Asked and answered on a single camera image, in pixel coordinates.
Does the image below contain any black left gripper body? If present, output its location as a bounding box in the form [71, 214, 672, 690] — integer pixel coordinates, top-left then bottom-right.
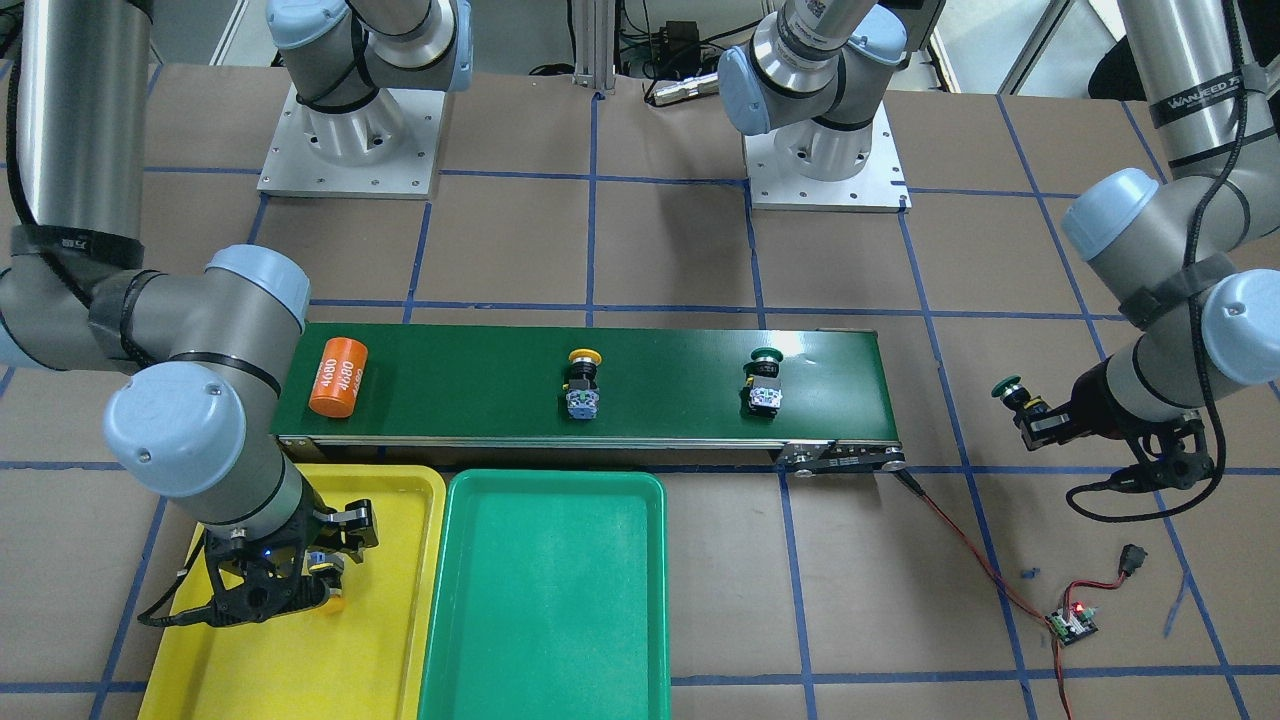
[1069, 365, 1216, 493]

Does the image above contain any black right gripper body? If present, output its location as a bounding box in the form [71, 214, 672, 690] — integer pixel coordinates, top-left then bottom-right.
[200, 502, 334, 628]

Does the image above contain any green push button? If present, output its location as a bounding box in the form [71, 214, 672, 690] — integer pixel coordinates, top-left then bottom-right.
[740, 346, 785, 419]
[989, 375, 1051, 416]

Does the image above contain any yellow push button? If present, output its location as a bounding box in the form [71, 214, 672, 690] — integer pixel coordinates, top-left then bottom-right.
[305, 551, 346, 607]
[563, 348, 602, 421]

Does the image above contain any orange cylinder with 4680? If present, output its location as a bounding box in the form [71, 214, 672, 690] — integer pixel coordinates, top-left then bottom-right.
[307, 336, 369, 419]

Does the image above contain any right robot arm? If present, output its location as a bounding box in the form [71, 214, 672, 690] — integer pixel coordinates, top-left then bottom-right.
[3, 1, 378, 628]

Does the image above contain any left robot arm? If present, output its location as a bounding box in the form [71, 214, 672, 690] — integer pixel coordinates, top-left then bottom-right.
[717, 1, 1277, 493]

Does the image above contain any yellow plastic tray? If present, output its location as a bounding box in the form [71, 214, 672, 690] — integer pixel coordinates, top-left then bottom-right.
[140, 464, 445, 719]

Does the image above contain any motor controller circuit board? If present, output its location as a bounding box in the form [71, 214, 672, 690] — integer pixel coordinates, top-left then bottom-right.
[1044, 601, 1098, 647]

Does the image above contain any green plastic tray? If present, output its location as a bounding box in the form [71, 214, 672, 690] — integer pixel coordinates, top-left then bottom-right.
[419, 469, 671, 719]

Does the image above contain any green conveyor belt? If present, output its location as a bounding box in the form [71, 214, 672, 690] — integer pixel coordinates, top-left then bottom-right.
[271, 323, 906, 474]

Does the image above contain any black rocker switch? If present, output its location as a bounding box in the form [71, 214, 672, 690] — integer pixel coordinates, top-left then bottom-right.
[1117, 543, 1148, 583]

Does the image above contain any red black power cable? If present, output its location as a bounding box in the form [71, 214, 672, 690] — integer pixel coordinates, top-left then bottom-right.
[893, 470, 1076, 720]

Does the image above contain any red black switch cable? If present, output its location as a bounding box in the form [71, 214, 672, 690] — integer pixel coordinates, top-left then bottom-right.
[1062, 570, 1129, 611]

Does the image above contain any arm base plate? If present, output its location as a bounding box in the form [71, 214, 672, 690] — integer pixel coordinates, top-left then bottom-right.
[257, 88, 451, 200]
[742, 104, 913, 213]

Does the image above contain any aluminium frame post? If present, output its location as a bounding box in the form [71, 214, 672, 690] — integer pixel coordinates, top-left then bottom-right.
[570, 0, 618, 95]

